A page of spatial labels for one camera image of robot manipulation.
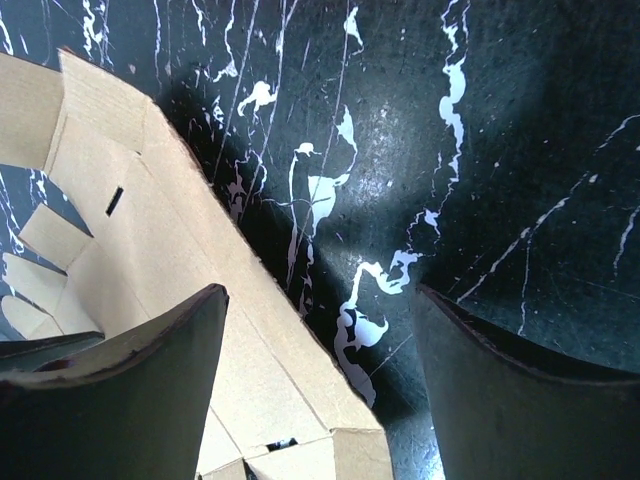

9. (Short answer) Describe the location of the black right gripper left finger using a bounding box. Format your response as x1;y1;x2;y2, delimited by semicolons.
1;284;229;479

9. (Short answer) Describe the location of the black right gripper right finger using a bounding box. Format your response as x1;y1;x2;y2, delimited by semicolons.
413;285;639;479

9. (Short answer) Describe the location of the brown cardboard box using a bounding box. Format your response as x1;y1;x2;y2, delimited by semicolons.
1;50;393;479

